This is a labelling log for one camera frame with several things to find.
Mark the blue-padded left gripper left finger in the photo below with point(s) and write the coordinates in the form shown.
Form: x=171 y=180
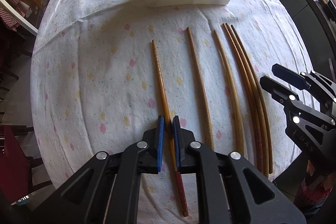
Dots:
x=106 y=188

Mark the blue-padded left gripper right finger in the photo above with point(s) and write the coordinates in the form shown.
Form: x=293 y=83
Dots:
x=229 y=188

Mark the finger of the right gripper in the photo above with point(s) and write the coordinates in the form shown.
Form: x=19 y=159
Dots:
x=279 y=92
x=290 y=77

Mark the dark wooden chopstick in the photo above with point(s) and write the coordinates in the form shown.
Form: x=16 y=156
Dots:
x=250 y=99

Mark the light wooden chopstick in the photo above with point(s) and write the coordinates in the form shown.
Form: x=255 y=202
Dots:
x=238 y=125

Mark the red-handled wooden chopstick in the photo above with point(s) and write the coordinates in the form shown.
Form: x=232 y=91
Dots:
x=169 y=132

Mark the brown wooden chopstick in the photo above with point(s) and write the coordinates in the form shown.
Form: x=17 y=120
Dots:
x=204 y=103

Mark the person's hand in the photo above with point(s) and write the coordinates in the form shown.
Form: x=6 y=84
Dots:
x=314 y=189

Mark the red chair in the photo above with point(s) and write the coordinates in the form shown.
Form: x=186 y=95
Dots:
x=16 y=177

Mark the white floral tablecloth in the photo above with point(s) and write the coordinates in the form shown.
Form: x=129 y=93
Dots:
x=94 y=83

